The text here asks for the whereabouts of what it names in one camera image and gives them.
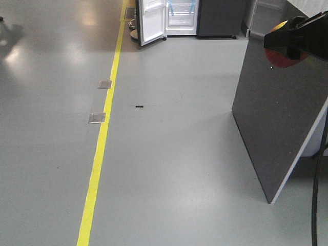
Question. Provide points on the silver sign stand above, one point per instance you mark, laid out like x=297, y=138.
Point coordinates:
x=134, y=34

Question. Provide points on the metal floor socket plate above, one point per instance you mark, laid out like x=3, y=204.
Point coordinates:
x=104, y=84

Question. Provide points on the dark grey leaning panel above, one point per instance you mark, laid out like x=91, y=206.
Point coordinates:
x=279, y=113

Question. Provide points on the yellow floor tape line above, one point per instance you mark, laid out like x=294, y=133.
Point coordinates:
x=92, y=192

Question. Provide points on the chrome stanchion post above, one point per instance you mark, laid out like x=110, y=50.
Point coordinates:
x=133, y=24

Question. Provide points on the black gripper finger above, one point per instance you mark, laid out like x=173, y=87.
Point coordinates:
x=314, y=30

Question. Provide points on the red yellow apple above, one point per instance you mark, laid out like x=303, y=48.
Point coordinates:
x=281, y=44

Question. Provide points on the grey fridge cabinet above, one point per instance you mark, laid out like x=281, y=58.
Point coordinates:
x=205, y=19

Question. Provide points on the white fridge door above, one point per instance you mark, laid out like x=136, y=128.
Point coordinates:
x=151, y=16

